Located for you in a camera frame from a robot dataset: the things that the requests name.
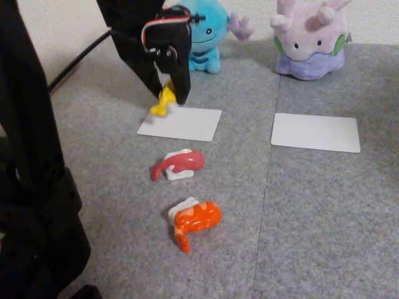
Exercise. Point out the orange shrimp sushi toy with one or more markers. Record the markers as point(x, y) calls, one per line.
point(199, 218)

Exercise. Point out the grey carpet mat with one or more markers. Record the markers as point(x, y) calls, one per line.
point(327, 233)
point(124, 202)

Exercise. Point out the white rectangular card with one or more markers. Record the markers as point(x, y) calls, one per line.
point(315, 132)
point(187, 126)

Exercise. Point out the pink sushi toy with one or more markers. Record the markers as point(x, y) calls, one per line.
point(187, 159)

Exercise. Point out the purple Goomy plush toy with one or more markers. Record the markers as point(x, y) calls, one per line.
point(311, 40)

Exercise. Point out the yellow egg sushi toy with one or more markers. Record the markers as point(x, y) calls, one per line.
point(165, 98)

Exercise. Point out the blue Wooper plush toy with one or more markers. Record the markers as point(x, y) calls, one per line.
point(209, 31)

